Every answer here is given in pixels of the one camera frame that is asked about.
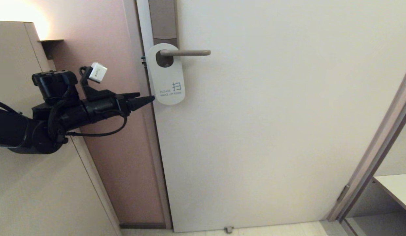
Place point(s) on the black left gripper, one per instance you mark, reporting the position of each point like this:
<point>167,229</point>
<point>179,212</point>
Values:
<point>104,109</point>

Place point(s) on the white door hanger sign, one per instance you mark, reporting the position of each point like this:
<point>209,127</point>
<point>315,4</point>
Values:
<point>167,78</point>

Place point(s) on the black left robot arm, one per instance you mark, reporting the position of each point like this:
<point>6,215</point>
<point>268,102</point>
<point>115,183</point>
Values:
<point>13,131</point>

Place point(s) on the small dark door latch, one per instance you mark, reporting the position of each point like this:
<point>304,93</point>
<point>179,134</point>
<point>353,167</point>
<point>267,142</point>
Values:
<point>143,61</point>

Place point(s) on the grey-brown door lock plate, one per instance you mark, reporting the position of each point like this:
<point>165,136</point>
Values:
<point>162,19</point>

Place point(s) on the white room door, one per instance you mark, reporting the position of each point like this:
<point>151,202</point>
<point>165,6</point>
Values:
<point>271,131</point>

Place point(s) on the metal floor door stopper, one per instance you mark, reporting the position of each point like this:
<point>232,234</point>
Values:
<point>229,229</point>

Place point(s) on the beige cabinet panel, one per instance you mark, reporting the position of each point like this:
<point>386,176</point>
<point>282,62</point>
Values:
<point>26,190</point>

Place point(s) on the black left camera mount bracket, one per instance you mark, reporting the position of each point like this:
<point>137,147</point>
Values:
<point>95,93</point>

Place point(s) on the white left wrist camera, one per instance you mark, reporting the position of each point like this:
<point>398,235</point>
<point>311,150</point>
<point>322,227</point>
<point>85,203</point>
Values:
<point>98,72</point>

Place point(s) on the dark wall lamp shelf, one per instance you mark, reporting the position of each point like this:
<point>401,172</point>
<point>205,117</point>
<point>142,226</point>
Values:
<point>50,44</point>

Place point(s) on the dark wall baseboard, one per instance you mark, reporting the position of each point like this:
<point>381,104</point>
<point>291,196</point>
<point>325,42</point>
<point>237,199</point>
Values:
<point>140,226</point>

